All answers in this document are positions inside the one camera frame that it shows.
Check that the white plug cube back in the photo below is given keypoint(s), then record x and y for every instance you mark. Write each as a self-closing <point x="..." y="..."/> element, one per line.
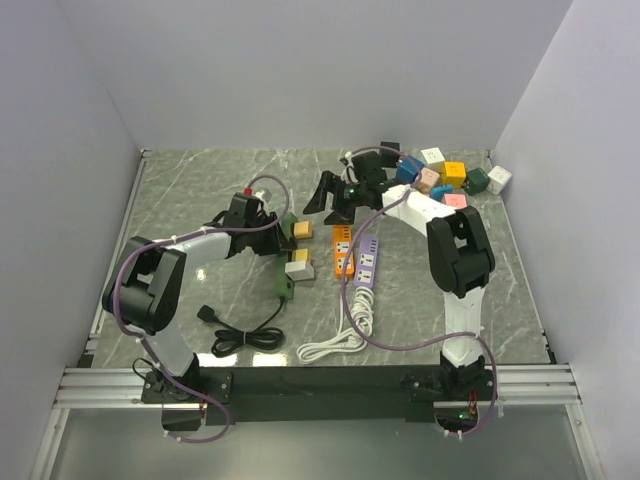
<point x="432" y="157"/>

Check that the white plug cube right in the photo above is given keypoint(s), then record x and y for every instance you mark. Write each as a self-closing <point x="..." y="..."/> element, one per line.
<point x="499" y="178"/>

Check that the black plug cube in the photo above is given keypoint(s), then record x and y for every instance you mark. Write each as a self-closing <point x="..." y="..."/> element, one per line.
<point x="389" y="153"/>

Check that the white plug cube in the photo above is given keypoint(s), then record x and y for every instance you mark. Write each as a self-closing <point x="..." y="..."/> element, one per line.
<point x="499" y="178"/>
<point x="432" y="157"/>

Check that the white coiled cable purple strip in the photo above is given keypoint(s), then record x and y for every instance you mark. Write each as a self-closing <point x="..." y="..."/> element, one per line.
<point x="362" y="309"/>

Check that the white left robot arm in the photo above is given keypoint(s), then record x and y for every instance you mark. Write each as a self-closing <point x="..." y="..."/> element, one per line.
<point x="145" y="286"/>

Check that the purple power strip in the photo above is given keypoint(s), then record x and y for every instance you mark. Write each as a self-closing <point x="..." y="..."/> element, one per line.
<point x="366" y="260"/>

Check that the beige pink plug cube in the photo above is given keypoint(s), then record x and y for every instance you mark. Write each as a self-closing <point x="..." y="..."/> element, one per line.
<point x="429" y="179"/>

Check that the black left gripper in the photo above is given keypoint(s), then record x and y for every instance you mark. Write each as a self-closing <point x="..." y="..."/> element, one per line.
<point x="276" y="241"/>

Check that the orange power strip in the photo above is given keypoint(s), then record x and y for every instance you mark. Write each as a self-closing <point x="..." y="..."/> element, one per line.
<point x="342" y="240"/>

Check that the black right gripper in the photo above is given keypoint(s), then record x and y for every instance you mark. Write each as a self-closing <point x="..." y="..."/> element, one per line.
<point x="329" y="183"/>

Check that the white plug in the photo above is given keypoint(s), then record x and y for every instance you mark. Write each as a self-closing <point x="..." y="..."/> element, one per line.
<point x="300" y="270"/>

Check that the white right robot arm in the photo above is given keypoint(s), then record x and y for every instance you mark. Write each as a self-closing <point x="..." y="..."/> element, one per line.
<point x="460" y="258"/>

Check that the yellow plug cube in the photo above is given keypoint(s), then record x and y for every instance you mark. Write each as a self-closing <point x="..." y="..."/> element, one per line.
<point x="454" y="173"/>

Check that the dark blue plug cube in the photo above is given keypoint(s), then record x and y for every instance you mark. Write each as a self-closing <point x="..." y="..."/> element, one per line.
<point x="408" y="169"/>

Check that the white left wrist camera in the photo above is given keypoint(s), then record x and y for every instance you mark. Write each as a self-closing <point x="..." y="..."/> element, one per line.
<point x="261" y="193"/>

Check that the yellow plug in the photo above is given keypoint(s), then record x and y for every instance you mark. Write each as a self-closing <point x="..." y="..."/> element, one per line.
<point x="303" y="230"/>
<point x="302" y="254"/>

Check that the green power strip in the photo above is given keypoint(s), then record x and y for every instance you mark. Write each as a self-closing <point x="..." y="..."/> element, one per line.
<point x="283" y="285"/>

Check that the aluminium rail frame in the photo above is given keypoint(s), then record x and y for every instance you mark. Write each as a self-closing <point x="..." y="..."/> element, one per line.
<point x="101" y="431"/>

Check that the dark green plug cube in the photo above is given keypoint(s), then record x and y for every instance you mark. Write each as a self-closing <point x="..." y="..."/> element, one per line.
<point x="477" y="181"/>

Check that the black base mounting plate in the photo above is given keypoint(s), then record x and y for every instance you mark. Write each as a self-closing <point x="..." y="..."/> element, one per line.
<point x="269" y="394"/>

